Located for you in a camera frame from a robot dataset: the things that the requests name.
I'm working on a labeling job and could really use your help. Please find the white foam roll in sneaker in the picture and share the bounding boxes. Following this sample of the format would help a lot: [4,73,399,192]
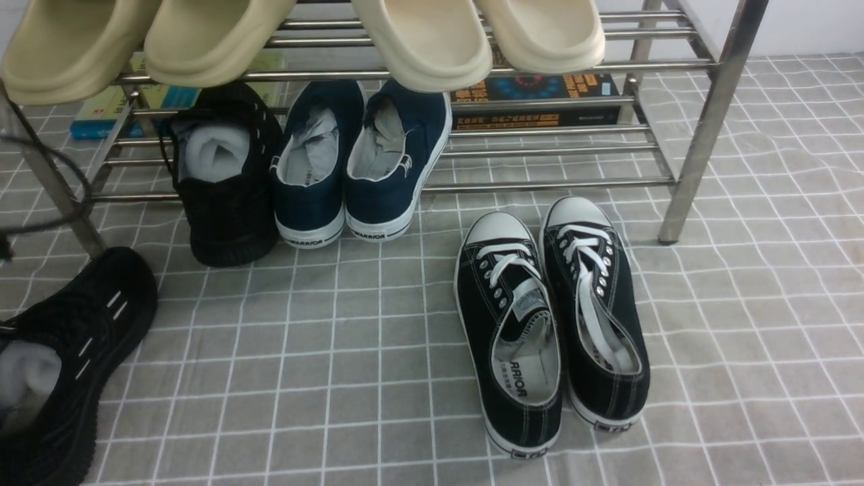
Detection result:
[1,341,62,439]
[177,122,250,184]

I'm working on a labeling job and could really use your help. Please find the cream foam slipper right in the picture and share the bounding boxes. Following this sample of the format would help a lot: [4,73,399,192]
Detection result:
[477,1,605,75]

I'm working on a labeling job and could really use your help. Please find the black canvas laced sneaker left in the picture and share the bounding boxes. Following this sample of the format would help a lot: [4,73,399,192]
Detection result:
[454,211,564,459]

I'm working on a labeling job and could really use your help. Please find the navy canvas shoe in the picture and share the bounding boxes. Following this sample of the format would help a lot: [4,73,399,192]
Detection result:
[269,80,365,249]
[344,80,452,242]

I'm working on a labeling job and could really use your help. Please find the yellow foam slipper far left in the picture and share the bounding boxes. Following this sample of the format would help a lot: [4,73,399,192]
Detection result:
[2,1,161,105]

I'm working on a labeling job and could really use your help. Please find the green and blue book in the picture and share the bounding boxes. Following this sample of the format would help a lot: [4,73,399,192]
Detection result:
[69,51,285,140]

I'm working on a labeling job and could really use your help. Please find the black canvas laced sneaker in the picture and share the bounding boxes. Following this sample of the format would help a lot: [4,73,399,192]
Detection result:
[538,196,651,433]
[454,211,564,459]

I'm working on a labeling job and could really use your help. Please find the cream foam slipper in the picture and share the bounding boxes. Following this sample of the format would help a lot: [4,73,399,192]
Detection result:
[352,1,493,93]
[477,1,605,75]

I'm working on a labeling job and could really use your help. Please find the navy canvas shoe left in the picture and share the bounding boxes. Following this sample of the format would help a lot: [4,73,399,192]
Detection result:
[269,80,365,249]

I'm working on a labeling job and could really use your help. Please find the black canvas laced sneaker right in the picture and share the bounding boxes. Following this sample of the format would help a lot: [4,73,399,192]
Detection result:
[538,196,651,433]

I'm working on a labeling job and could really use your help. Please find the stainless steel shoe rack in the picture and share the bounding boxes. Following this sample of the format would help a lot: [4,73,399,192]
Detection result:
[2,1,767,256]

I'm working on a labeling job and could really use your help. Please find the white foam roll in left sneaker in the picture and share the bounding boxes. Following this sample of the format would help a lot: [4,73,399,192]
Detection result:
[1,341,62,439]

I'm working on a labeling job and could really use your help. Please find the grey checked floor cloth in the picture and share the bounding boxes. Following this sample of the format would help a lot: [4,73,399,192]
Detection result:
[84,53,863,485]

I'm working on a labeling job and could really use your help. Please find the black book with orange text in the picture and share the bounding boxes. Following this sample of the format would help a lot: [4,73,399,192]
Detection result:
[450,73,624,130]

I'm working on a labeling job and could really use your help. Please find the yellow foam slipper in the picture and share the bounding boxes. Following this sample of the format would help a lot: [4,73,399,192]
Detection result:
[143,1,296,88]
[2,1,161,105]

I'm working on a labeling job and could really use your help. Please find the black knit sneaker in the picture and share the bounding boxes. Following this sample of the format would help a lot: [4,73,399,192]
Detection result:
[158,81,283,268]
[1,246,158,485]

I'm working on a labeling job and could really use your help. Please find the white foam roll in right sneaker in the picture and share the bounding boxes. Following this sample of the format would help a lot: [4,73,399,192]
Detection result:
[177,122,250,184]

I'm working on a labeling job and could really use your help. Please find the navy canvas shoe right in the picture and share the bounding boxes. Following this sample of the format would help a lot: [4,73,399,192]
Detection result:
[344,80,452,242]

